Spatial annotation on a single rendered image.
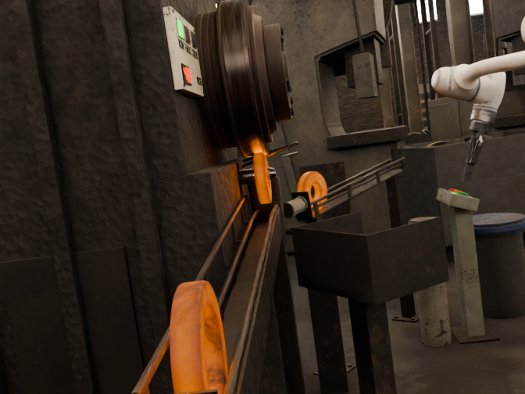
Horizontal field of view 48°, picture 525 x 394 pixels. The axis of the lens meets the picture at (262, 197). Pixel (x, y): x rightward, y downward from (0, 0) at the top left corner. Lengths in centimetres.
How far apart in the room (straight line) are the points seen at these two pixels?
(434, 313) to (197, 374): 192
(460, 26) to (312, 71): 647
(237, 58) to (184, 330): 102
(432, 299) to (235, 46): 138
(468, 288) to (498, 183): 153
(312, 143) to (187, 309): 383
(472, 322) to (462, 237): 36
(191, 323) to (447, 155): 325
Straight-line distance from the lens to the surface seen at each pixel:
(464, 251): 252
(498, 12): 549
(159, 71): 133
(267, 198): 173
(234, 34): 159
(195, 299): 67
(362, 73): 417
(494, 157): 397
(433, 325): 252
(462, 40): 1068
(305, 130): 445
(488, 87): 241
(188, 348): 65
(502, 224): 274
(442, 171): 380
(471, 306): 258
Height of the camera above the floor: 92
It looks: 5 degrees down
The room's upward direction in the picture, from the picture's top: 8 degrees counter-clockwise
